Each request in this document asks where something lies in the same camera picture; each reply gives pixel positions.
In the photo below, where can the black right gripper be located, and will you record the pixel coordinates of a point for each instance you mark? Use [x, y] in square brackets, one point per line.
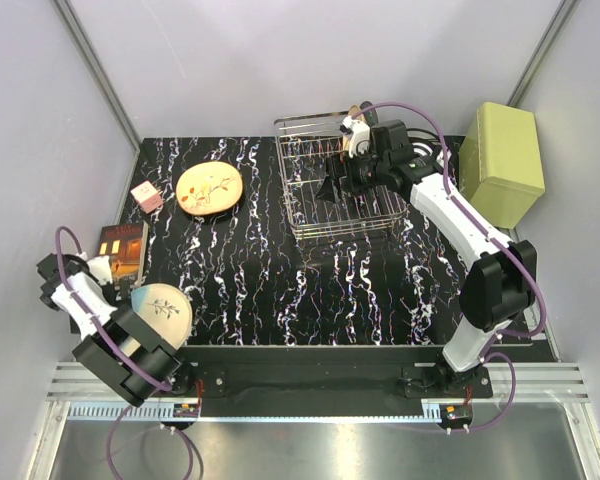
[341, 166]

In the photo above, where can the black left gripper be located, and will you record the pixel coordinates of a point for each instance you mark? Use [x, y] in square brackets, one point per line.
[46, 266]

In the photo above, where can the cream plate with sprig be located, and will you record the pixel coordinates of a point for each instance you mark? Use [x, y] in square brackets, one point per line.
[165, 309]

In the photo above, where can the blue glazed plate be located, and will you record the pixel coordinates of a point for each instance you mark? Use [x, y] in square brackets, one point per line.
[370, 115]

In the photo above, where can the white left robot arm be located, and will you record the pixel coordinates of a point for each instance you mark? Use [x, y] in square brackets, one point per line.
[117, 345]

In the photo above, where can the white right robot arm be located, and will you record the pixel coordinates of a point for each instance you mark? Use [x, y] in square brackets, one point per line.
[498, 285]

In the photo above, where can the dark cover paperback book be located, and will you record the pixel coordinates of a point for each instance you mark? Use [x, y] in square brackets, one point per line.
[125, 245]

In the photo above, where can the white black headphones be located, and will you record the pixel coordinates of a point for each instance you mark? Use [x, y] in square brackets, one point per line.
[428, 143]

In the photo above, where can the pink cube power adapter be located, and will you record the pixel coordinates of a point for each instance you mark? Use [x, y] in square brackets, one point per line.
[147, 196]

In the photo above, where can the yellow floral plate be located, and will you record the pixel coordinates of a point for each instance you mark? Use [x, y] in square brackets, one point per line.
[209, 188]

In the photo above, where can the green rectangular box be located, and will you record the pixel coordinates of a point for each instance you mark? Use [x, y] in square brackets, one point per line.
[500, 166]

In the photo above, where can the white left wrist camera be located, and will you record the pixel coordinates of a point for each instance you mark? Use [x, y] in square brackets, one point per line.
[99, 271]

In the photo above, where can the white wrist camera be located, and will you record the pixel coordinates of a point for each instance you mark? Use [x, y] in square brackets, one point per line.
[356, 131]
[99, 271]

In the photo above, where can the metal wire dish rack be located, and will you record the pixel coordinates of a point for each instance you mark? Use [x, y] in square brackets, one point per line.
[303, 144]

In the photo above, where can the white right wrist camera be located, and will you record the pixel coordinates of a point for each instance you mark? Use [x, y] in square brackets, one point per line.
[356, 131]

